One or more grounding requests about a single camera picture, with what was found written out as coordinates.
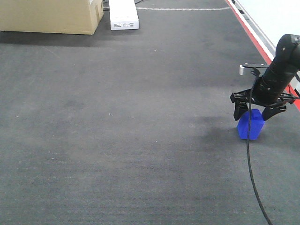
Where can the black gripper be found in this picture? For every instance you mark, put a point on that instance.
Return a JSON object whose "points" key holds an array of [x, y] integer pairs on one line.
{"points": [[270, 95]]}

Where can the blue plastic block part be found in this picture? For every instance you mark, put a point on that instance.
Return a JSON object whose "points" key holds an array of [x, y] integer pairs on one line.
{"points": [[256, 125]]}

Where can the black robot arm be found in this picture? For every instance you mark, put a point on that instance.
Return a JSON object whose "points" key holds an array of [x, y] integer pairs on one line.
{"points": [[271, 80]]}

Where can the white machine housing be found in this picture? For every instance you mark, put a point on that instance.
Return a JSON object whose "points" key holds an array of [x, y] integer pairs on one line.
{"points": [[268, 21]]}

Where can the white long cardboard box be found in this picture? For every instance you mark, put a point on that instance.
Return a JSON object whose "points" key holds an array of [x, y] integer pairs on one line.
{"points": [[123, 15]]}

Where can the brown cardboard box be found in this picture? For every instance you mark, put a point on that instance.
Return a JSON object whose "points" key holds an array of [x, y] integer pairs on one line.
{"points": [[51, 16]]}

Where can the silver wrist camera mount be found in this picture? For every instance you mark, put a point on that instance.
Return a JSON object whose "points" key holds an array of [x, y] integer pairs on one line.
{"points": [[247, 68]]}

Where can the red conveyor side rail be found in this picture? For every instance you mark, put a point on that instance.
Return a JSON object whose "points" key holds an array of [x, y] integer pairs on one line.
{"points": [[272, 78]]}

